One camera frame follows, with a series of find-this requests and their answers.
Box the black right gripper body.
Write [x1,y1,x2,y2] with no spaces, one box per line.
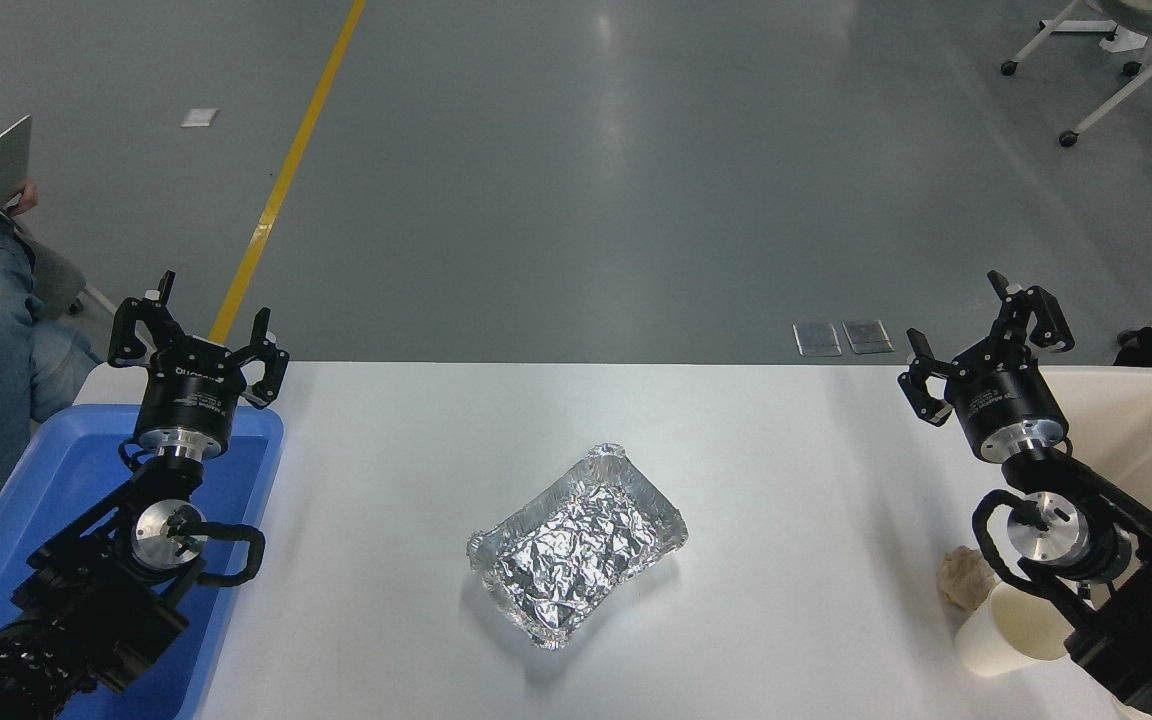
[946,343,1069,448]

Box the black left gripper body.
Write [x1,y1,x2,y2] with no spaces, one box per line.
[133,338,249,446]

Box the white paper cup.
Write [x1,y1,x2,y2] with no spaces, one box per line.
[954,582,1077,678]

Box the metal floor plate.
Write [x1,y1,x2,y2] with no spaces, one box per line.
[843,319,894,355]
[793,322,843,357]

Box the grey office chair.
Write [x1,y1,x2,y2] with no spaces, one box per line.
[11,215,118,319]

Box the large pale plastic bin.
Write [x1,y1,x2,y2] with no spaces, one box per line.
[1034,366,1152,720]

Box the blue plastic tray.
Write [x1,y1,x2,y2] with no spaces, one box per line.
[0,403,285,720]

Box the crumpled tan paper ball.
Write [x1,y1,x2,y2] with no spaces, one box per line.
[938,546,997,613]

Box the white wheeled chair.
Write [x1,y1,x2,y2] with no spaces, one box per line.
[999,0,1152,149]

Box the crumpled foil tray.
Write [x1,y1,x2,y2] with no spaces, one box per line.
[466,443,689,651]

